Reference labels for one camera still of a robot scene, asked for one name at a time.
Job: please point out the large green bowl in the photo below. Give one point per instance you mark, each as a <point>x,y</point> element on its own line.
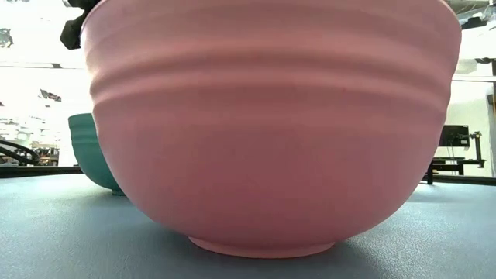
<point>87,155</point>

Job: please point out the large pink bowl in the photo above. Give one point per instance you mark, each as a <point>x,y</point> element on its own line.
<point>271,135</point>

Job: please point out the blue table mat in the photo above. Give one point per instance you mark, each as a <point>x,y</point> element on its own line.
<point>58,232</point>

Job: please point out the black computer monitor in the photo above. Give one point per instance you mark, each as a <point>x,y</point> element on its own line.
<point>455,135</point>

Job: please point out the black background desk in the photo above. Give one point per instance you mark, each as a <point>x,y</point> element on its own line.
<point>459,166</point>

